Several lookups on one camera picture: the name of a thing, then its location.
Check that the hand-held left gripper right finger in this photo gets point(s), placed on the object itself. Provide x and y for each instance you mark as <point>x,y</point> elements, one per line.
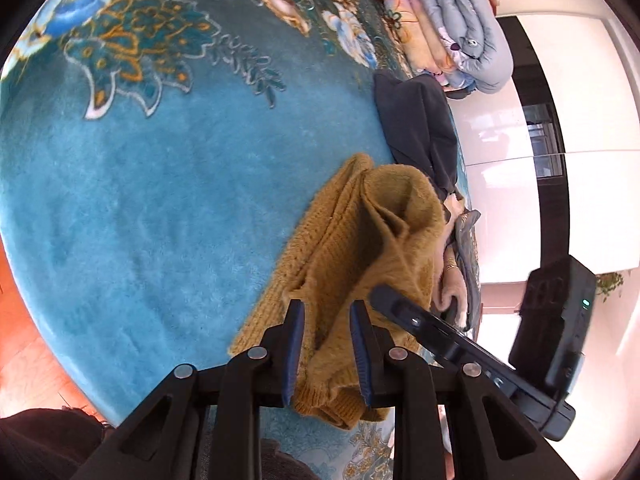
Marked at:
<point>361,360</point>

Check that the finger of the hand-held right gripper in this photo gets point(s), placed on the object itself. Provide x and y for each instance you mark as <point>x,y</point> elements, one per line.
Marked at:
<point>425,322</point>

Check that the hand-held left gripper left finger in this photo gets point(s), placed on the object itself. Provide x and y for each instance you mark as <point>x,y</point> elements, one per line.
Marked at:
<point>294,355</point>

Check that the mustard yellow knitted sweater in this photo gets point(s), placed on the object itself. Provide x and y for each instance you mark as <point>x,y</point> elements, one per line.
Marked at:
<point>380,240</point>

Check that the pink fuzzy garment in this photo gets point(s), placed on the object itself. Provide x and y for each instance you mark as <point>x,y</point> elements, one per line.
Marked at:
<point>452,285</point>

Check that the green potted plant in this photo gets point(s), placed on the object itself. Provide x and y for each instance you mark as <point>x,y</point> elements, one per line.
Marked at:
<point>611,285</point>

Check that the grey patterned cloth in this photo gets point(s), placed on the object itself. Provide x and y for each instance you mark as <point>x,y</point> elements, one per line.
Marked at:
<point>468,250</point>

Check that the black glossy cabinet panel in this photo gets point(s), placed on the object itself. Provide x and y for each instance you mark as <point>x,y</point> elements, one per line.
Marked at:
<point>542,135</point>

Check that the dark navy garment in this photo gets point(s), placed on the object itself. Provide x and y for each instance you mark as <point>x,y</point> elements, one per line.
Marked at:
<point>415,120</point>

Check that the blue floral plush blanket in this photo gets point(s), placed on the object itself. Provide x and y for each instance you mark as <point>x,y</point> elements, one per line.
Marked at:
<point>150,185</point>

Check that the folded pink floral blanket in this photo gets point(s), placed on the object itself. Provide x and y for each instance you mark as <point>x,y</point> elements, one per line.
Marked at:
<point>416,35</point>

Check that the folded light blue quilt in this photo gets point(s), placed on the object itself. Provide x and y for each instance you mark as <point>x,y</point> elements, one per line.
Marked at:
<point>465,15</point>

